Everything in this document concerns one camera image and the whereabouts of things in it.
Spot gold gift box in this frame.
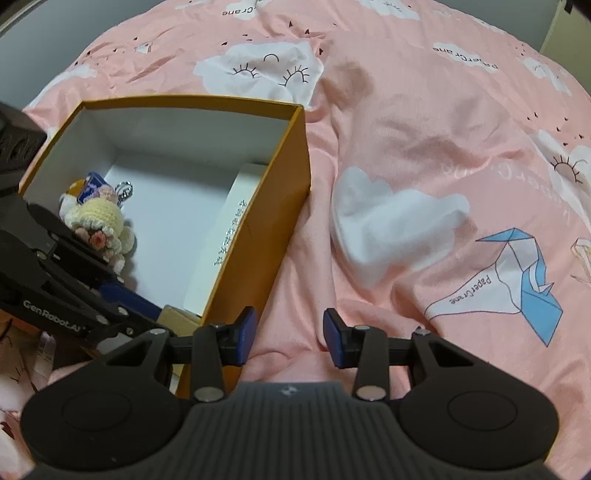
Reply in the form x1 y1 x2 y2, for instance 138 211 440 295
156 305 204 378

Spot crochet bunny flower doll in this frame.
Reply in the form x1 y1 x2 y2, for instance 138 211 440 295
59 178 135 274

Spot white box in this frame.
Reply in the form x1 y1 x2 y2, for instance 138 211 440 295
182 163 266 317

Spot pink cloud-print duvet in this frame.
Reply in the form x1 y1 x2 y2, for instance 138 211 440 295
26 1 590 479

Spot orange cardboard box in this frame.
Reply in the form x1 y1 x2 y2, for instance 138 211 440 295
17 94 313 400

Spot red panda plush doll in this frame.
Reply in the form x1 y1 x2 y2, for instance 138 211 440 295
74 172 133 206

